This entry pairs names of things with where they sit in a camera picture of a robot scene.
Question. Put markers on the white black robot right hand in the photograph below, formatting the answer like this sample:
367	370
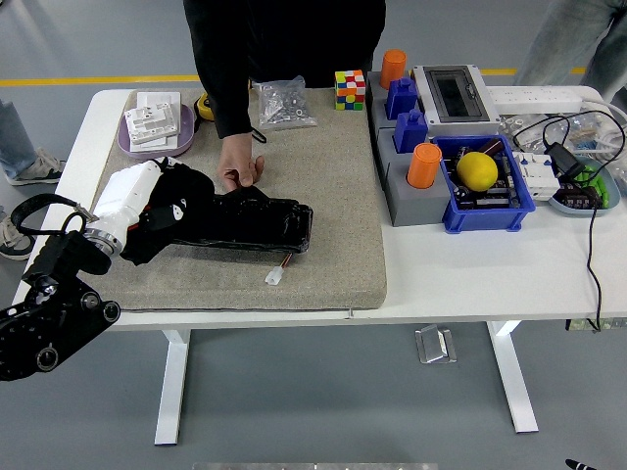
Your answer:
578	465

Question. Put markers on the person's right hand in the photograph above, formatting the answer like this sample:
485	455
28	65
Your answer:
237	161

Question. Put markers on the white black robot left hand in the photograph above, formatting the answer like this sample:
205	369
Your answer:
125	191

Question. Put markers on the black panel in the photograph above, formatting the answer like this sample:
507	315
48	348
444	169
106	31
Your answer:
255	220

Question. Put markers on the person's right forearm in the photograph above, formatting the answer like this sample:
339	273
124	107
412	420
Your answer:
230	112

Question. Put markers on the purple oval tray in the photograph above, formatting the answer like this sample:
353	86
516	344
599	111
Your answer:
183	137

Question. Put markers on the yellow tape measure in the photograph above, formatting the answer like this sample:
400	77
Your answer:
203	108

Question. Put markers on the white socket module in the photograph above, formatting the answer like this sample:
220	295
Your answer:
149	122

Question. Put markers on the clear bag of screws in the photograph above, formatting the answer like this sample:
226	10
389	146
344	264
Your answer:
284	105

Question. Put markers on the grey-brown mat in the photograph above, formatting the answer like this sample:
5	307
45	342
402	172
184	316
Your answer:
318	196

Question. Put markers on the white table leg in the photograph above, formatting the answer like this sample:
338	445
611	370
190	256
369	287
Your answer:
514	382
172	382

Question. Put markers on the person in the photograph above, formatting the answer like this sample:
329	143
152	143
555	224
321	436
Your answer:
553	39
19	147
294	39

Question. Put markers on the colourful puzzle cube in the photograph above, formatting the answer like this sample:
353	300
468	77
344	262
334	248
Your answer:
350	90

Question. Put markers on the green patterned object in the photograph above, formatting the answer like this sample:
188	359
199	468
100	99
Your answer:
612	324

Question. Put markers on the blue plastic block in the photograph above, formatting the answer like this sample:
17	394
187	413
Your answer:
410	132
400	98

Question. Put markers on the orange plastic cylinder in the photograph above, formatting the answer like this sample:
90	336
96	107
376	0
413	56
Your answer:
423	166
393	68

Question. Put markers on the grey block holder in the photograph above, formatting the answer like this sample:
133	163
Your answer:
416	208

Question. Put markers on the metal floor plate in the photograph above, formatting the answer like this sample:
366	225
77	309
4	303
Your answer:
435	345

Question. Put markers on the chrome metal ball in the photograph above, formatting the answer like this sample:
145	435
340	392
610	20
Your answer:
460	193

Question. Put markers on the grey electrical box with window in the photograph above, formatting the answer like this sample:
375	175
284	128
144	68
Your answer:
455	93

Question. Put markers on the yellow ball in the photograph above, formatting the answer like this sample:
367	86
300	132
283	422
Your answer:
477	171

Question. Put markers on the blue plastic bin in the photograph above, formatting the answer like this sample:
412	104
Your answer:
485	218

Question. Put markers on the light blue dish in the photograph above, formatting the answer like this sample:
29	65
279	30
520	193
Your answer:
583	211

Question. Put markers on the brown cylinder capacitor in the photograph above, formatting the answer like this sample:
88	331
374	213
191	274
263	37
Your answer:
491	147

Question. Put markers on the black circuit board pieces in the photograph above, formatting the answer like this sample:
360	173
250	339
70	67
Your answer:
504	188

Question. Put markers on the dark terminal blocks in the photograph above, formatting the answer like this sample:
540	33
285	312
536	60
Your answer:
578	196

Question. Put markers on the green plastic connectors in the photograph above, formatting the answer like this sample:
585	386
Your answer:
600	188

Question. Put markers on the clear bag of white rings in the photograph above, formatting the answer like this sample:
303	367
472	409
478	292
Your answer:
514	128

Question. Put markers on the white circuit breaker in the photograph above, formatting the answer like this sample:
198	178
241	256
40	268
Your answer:
536	176

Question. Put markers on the white power strip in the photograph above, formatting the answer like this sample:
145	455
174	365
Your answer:
534	98

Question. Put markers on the black power adapter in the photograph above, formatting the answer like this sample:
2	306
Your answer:
563	159

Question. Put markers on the clear bag of small parts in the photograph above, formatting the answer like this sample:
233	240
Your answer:
588	132

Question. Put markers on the white wall plate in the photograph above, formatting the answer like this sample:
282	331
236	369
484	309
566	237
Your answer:
157	145

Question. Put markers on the flat white switch plate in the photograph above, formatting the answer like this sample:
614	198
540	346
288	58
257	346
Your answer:
152	99

